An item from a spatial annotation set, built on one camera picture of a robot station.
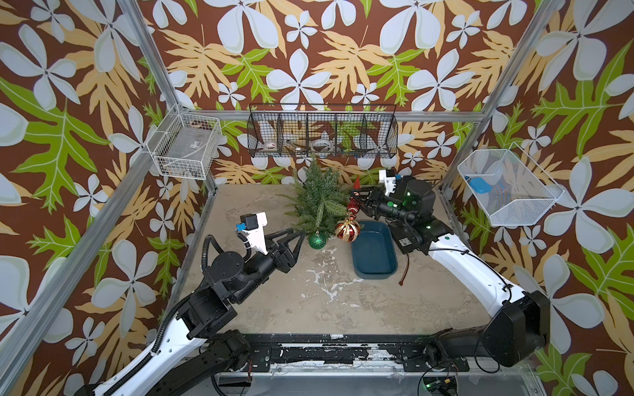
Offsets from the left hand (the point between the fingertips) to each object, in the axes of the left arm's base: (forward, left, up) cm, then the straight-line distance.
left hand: (299, 231), depth 58 cm
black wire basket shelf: (+54, -5, -8) cm, 55 cm away
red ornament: (+11, -14, -4) cm, 19 cm away
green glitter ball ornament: (+8, -4, -17) cm, 19 cm away
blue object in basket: (+29, -62, -13) cm, 69 cm away
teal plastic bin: (+15, -27, -37) cm, 48 cm away
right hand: (+15, -13, -3) cm, 20 cm away
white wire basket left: (+40, +43, -5) cm, 58 cm away
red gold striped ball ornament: (+6, -13, -9) cm, 17 cm away
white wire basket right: (+22, -70, -9) cm, 74 cm away
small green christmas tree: (+17, -5, -8) cm, 19 cm away
